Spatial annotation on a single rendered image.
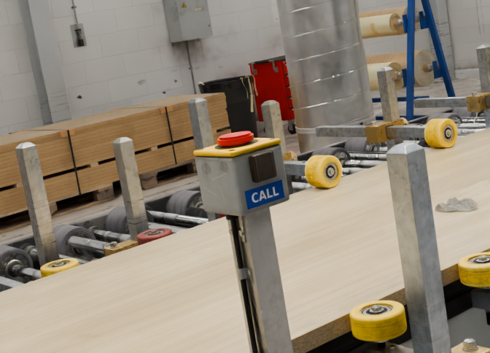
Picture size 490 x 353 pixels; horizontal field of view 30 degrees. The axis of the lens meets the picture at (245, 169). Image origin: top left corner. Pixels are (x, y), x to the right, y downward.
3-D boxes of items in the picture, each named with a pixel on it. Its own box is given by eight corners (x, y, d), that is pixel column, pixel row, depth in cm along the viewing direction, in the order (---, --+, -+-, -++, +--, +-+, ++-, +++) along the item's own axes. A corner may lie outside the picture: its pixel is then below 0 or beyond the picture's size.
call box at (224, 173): (292, 206, 100) (281, 136, 98) (243, 224, 96) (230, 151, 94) (252, 202, 105) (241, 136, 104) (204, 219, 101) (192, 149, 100)
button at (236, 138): (262, 146, 99) (260, 130, 99) (234, 154, 96) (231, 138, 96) (240, 145, 102) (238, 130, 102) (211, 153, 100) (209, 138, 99)
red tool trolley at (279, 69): (335, 121, 1006) (324, 48, 992) (290, 136, 953) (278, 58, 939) (301, 123, 1039) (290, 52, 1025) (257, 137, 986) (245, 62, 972)
